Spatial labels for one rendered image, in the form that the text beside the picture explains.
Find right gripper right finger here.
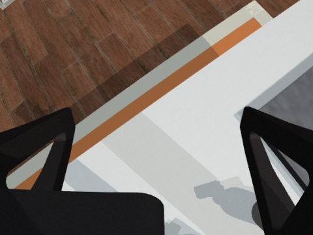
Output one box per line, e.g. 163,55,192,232
240,106,313,235

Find grey tray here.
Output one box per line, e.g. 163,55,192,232
259,66,313,191

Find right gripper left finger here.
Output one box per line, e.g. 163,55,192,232
0,107,76,191

